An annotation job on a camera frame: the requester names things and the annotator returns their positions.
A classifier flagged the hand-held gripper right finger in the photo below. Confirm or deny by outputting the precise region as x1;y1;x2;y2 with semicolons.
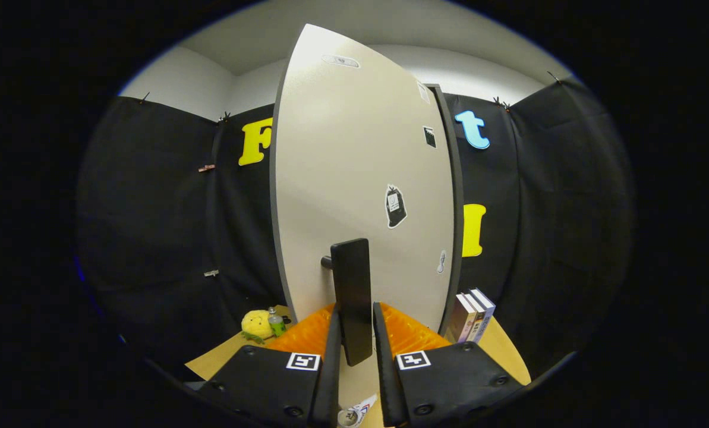
371;301;525;428

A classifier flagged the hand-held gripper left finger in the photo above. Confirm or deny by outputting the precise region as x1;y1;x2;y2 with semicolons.
197;303;342;428

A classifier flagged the white canvas shoe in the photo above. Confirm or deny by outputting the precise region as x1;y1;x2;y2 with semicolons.
338;394;379;428

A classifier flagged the black door handle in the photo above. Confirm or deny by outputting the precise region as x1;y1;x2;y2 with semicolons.
321;238;374;367

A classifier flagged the grey shoe cabinet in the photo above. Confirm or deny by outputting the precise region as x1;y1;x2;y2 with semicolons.
427;83;467;336

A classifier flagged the beige shoe cabinet door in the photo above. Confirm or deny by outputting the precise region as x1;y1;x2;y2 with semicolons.
270;23;457;335

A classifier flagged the yellow pineapple plush toy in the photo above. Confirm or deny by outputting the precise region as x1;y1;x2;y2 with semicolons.
240;309;275;345

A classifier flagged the black backdrop cloth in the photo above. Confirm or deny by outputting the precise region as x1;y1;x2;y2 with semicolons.
75;77;637;381

